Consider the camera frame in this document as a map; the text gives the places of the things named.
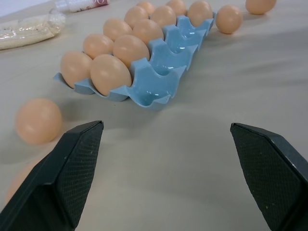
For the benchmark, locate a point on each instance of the clear plastic bag of rice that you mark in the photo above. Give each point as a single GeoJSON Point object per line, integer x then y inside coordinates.
{"type": "Point", "coordinates": [26, 30]}

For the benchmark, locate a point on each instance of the clear bottle with pink label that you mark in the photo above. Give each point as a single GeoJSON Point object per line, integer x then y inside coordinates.
{"type": "Point", "coordinates": [77, 4]}

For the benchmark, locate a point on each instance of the blue egg tray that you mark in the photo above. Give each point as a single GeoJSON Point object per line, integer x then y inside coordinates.
{"type": "Point", "coordinates": [158, 74]}

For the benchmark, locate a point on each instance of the tan egg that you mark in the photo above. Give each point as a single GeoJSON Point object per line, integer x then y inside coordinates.
{"type": "Point", "coordinates": [148, 31]}
{"type": "Point", "coordinates": [74, 68]}
{"type": "Point", "coordinates": [38, 121]}
{"type": "Point", "coordinates": [199, 13]}
{"type": "Point", "coordinates": [261, 6]}
{"type": "Point", "coordinates": [163, 15]}
{"type": "Point", "coordinates": [97, 45]}
{"type": "Point", "coordinates": [136, 14]}
{"type": "Point", "coordinates": [176, 6]}
{"type": "Point", "coordinates": [131, 49]}
{"type": "Point", "coordinates": [110, 74]}
{"type": "Point", "coordinates": [116, 29]}
{"type": "Point", "coordinates": [145, 6]}
{"type": "Point", "coordinates": [16, 180]}
{"type": "Point", "coordinates": [228, 19]}

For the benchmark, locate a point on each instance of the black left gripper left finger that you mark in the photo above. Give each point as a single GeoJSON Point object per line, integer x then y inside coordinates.
{"type": "Point", "coordinates": [55, 183]}

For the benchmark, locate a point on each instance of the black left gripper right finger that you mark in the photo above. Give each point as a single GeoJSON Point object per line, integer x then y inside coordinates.
{"type": "Point", "coordinates": [272, 178]}

